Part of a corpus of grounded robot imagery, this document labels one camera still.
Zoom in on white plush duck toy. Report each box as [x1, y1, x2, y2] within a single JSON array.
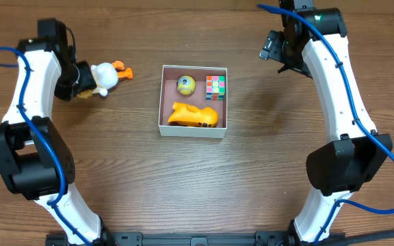
[[77, 60, 133, 99]]

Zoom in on multicoloured puzzle cube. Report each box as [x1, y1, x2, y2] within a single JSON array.
[[205, 75, 226, 100]]

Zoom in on yellow grey face ball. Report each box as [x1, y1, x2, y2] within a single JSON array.
[[176, 75, 196, 96]]

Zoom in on white cardboard box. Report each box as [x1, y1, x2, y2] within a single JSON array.
[[158, 65, 228, 138]]

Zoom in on orange plush dog toy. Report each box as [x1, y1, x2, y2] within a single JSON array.
[[168, 102, 219, 128]]

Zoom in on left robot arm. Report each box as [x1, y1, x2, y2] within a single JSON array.
[[0, 18, 116, 245]]

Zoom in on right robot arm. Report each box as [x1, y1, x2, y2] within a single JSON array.
[[260, 1, 393, 245]]

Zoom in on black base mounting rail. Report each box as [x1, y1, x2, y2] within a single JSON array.
[[44, 230, 347, 246]]

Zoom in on thick black cable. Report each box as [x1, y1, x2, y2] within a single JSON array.
[[323, 225, 394, 246]]

